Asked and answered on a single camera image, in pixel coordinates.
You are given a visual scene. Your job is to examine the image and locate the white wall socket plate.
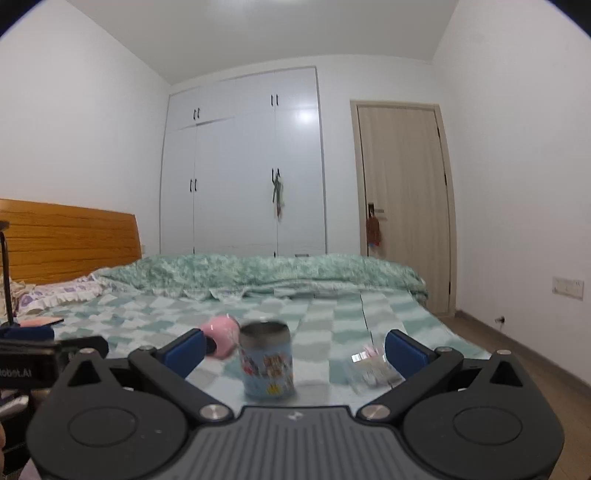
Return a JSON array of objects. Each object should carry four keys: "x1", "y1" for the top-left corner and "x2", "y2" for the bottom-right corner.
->
[{"x1": 552, "y1": 277, "x2": 585, "y2": 300}]

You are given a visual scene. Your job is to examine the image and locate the pink cup lying down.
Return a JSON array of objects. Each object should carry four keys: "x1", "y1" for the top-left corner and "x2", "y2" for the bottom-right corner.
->
[{"x1": 199, "y1": 314, "x2": 240, "y2": 360}]

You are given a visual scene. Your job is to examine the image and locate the green grey checkered blanket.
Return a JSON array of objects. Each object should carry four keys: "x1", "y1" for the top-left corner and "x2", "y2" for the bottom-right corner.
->
[{"x1": 45, "y1": 285, "x2": 493, "y2": 411}]

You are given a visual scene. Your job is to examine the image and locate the purple patterned frilled pillow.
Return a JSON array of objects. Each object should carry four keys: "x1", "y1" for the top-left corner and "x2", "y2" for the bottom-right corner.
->
[{"x1": 10, "y1": 276, "x2": 105, "y2": 317}]

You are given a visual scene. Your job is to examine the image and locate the brown plush on door handle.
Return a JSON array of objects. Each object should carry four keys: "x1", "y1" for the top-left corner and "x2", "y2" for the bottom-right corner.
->
[{"x1": 366, "y1": 214, "x2": 382, "y2": 248}]

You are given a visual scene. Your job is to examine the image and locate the orange wooden headboard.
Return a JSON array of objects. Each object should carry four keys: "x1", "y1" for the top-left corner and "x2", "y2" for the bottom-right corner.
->
[{"x1": 1, "y1": 199, "x2": 141, "y2": 285}]

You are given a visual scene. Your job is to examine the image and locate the green hanging ornament on wardrobe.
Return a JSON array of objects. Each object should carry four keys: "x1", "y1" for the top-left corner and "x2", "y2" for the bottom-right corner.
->
[{"x1": 271, "y1": 169, "x2": 283, "y2": 220}]

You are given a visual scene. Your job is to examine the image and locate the black door handle lock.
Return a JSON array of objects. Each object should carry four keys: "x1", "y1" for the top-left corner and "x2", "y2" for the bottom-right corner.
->
[{"x1": 368, "y1": 203, "x2": 385, "y2": 218}]

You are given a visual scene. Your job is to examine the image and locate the green floral duvet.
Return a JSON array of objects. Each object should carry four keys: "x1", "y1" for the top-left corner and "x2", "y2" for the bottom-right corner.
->
[{"x1": 92, "y1": 254, "x2": 429, "y2": 301}]

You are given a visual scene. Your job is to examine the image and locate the blue cartoon-print steel cup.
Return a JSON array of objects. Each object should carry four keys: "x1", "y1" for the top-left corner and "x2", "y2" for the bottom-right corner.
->
[{"x1": 238, "y1": 320, "x2": 294, "y2": 401}]

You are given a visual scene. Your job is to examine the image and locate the pink phone on bed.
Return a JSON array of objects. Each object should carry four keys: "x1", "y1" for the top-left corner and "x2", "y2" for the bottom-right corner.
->
[{"x1": 18, "y1": 317, "x2": 64, "y2": 328}]

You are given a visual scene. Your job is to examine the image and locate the clear plastic wrapper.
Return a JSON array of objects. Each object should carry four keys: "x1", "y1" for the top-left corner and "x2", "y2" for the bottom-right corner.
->
[{"x1": 345, "y1": 347, "x2": 405, "y2": 394}]

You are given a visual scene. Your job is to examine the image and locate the white built-in wardrobe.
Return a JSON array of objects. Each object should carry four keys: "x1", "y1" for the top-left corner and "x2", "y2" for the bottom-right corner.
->
[{"x1": 160, "y1": 67, "x2": 328, "y2": 257}]

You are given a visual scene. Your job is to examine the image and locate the beige wooden door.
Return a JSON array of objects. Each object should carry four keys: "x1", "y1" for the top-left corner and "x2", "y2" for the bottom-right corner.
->
[{"x1": 351, "y1": 100, "x2": 457, "y2": 315}]

